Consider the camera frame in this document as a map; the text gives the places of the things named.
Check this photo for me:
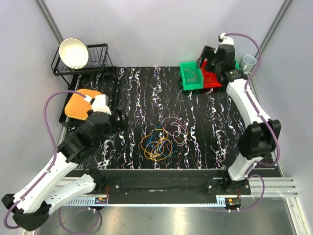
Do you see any pink thin cable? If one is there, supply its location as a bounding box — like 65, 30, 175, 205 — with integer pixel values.
183, 67, 199, 85

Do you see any orange thin cable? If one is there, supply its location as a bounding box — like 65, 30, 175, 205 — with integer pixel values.
204, 70, 218, 84

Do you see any blue thin cable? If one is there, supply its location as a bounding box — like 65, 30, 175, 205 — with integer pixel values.
146, 129, 172, 157

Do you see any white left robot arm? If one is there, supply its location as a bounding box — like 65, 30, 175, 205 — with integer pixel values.
1, 109, 129, 232

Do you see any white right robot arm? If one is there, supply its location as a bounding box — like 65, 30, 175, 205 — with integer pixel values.
196, 44, 281, 194

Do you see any right green plastic bin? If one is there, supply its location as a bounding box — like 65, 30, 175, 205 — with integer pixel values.
235, 60, 240, 70

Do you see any green plastic bin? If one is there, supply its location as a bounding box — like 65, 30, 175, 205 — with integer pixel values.
235, 60, 240, 70
179, 62, 203, 91

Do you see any left green plastic bin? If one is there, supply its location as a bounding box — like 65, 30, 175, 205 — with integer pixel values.
179, 62, 203, 91

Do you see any red plastic bin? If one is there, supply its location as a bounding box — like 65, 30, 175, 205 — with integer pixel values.
201, 60, 222, 89

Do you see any light blue mug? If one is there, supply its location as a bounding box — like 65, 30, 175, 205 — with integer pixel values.
240, 55, 257, 74

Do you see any orange woven basket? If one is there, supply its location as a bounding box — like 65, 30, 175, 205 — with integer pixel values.
65, 89, 101, 120

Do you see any black marble pattern mat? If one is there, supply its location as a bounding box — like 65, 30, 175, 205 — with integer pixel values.
79, 67, 244, 169

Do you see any white bowl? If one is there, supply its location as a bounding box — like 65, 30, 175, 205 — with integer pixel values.
59, 38, 89, 69

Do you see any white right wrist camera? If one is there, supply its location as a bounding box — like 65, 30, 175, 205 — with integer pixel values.
218, 33, 234, 46

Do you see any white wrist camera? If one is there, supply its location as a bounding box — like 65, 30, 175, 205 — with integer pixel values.
218, 33, 234, 46
84, 94, 112, 115

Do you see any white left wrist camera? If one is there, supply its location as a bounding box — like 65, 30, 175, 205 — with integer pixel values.
84, 94, 112, 115

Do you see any yellow thin cable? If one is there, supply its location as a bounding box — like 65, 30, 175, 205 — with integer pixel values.
140, 128, 174, 162

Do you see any white thin cable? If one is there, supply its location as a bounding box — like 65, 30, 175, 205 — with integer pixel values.
161, 117, 188, 146

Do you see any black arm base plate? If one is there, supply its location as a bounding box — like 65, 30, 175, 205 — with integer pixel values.
101, 169, 251, 206

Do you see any black wire dish rack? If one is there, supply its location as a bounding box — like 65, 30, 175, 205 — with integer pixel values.
51, 43, 117, 128

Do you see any white slotted cable duct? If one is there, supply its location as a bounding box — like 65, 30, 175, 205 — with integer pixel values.
65, 196, 109, 207

